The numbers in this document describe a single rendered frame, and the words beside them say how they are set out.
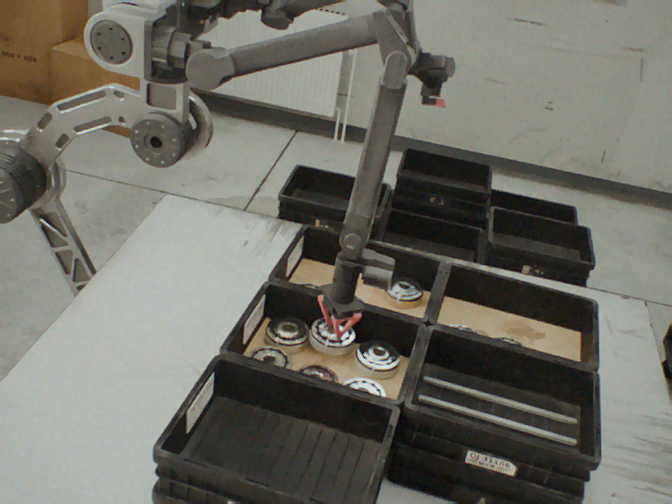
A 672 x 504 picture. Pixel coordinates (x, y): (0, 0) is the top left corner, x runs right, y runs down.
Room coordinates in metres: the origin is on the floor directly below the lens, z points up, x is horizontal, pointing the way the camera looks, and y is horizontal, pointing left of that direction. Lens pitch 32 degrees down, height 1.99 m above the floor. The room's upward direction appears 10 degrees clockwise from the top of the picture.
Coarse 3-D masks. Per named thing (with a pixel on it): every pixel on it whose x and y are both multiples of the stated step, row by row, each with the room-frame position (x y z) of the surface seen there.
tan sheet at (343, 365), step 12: (264, 324) 1.50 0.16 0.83; (264, 336) 1.45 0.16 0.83; (252, 348) 1.40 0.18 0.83; (312, 348) 1.44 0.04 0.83; (300, 360) 1.39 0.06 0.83; (312, 360) 1.40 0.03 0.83; (324, 360) 1.40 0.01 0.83; (336, 360) 1.41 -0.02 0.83; (348, 360) 1.42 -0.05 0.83; (336, 372) 1.37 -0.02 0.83; (348, 372) 1.38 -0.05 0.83; (360, 372) 1.38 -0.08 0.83; (384, 384) 1.36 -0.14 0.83; (396, 384) 1.36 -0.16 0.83; (396, 396) 1.32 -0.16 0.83
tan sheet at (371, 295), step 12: (300, 264) 1.79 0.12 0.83; (312, 264) 1.80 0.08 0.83; (324, 264) 1.81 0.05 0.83; (300, 276) 1.73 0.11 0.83; (312, 276) 1.74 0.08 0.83; (324, 276) 1.75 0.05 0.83; (360, 276) 1.78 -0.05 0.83; (360, 288) 1.72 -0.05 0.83; (372, 288) 1.73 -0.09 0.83; (372, 300) 1.68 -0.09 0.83; (384, 300) 1.68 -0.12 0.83; (408, 312) 1.65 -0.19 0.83; (420, 312) 1.66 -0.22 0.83
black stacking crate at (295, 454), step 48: (240, 384) 1.23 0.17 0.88; (288, 384) 1.21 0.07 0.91; (192, 432) 1.11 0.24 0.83; (240, 432) 1.14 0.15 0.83; (288, 432) 1.16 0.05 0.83; (336, 432) 1.18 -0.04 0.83; (384, 432) 1.17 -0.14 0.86; (192, 480) 0.95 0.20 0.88; (288, 480) 1.04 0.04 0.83; (336, 480) 1.06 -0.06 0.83
